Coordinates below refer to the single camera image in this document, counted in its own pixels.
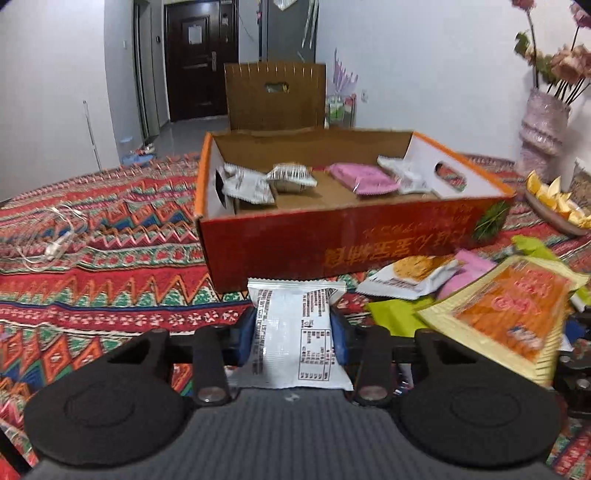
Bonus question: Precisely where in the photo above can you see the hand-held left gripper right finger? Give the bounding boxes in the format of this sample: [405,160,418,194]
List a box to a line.
[330,309,483,408]

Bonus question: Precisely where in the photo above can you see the dried pink roses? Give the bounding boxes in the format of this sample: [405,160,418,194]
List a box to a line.
[510,0,591,105]

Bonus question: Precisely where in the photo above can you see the dark entrance door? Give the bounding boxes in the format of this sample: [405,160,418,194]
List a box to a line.
[164,0,223,123]

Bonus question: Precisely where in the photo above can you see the white orange-print snack packet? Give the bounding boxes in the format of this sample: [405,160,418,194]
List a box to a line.
[357,256,463,302]

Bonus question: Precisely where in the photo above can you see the wooden chair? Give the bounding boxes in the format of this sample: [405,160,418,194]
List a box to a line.
[224,62,328,133]

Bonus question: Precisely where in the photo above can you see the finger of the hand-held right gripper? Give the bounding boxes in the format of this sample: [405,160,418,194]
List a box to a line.
[553,351,591,418]
[561,315,591,348]

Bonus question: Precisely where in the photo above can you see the long green snack packet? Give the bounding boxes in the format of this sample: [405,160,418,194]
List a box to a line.
[367,299,437,337]
[512,235,557,262]

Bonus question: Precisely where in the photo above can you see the lilac wall decoration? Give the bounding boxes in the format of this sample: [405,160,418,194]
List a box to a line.
[333,48,359,94]

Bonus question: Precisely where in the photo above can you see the storage cart with bottles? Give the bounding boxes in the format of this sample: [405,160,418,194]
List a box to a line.
[325,92,358,129]

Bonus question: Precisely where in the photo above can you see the white cable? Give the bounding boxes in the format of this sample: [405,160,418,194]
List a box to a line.
[0,205,89,274]

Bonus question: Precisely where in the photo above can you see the folded hanging umbrella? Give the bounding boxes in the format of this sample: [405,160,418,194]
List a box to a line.
[301,0,320,49]

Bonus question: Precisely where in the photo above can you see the white snack packet black print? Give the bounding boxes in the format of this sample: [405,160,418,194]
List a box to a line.
[228,278,355,391]

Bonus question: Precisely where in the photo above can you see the pink snack packet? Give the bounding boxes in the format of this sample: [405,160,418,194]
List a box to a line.
[327,162,400,196]
[438,249,498,302]

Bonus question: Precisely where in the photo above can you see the large yellow orange-print packet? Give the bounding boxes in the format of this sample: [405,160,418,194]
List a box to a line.
[417,256,584,388]

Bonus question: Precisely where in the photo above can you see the grey refrigerator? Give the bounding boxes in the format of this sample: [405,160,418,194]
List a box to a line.
[259,0,320,64]

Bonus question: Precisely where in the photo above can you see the plate of orange peels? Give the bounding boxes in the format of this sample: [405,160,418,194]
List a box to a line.
[526,171,591,227]

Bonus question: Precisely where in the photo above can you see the silver striped snack packet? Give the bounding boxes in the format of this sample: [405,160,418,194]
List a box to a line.
[266,161,319,194]

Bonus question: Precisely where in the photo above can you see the pink textured vase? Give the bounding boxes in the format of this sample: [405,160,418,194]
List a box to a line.
[514,88,574,184]

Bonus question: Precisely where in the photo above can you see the glass jar white lid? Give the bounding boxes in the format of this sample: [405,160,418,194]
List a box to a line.
[573,157,591,195]

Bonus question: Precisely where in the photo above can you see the white mop pole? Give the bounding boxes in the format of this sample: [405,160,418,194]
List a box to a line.
[83,99,103,172]

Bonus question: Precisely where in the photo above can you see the red cardboard box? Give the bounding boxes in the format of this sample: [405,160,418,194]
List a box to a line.
[194,129,517,294]

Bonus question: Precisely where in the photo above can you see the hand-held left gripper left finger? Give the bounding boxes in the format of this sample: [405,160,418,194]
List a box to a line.
[106,308,257,407]

